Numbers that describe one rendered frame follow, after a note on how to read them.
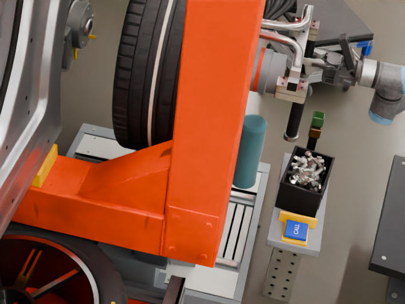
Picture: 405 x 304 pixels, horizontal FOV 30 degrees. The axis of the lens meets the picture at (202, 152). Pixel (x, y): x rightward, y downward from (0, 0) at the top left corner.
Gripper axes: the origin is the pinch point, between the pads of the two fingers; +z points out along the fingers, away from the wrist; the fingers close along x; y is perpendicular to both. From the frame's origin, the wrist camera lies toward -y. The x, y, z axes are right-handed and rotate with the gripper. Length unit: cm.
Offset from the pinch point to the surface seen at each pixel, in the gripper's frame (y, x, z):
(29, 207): 23, -72, 67
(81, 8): -10, -14, 71
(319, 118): 17.0, -10.0, -10.7
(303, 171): 26.1, -27.3, -8.8
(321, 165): 26.5, -22.4, -14.4
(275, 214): 38, -38, -3
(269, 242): 39, -49, -3
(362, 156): 83, 54, -38
